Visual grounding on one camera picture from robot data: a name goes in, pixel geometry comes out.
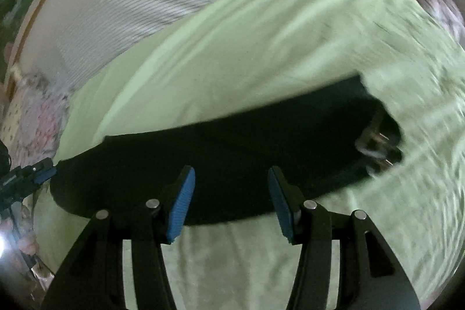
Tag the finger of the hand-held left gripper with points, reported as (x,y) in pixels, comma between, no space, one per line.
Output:
(43,173)

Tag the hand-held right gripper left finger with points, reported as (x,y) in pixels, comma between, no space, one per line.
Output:
(181,203)

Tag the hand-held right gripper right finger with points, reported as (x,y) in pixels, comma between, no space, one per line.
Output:
(280,203)

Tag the black pants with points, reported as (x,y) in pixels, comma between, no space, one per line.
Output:
(225,164)

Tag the floral quilt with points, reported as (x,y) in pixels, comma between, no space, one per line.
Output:
(34,114)

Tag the light green bed sheet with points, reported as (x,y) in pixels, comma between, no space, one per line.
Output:
(276,55)

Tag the white striped blanket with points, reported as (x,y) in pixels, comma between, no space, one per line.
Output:
(152,1)

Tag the floral pillow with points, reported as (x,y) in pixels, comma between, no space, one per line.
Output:
(441,10)

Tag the wooden bed frame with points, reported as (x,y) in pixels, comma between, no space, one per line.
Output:
(40,10)

